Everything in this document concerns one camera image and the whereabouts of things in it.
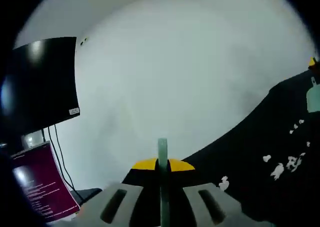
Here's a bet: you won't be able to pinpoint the green plastic dustpan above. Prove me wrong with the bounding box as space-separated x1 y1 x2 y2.
305 76 320 113

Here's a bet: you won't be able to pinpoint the silver monitor stand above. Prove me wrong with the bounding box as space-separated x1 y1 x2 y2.
21 130 45 148

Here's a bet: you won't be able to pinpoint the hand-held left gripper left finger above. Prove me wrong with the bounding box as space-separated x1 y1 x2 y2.
74 157 162 227

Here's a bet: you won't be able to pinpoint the person's left hand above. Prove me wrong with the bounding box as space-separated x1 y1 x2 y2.
74 204 87 218

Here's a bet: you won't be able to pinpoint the white paper trash scraps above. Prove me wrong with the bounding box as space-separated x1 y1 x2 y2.
218 118 311 191

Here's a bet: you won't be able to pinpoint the black monitor cable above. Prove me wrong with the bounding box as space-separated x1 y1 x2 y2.
47 125 76 192
53 123 85 203

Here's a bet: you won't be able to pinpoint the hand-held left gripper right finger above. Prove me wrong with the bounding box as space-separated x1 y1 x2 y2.
168 158 263 227

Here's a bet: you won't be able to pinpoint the black monitor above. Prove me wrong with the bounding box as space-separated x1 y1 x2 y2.
0 36 81 136

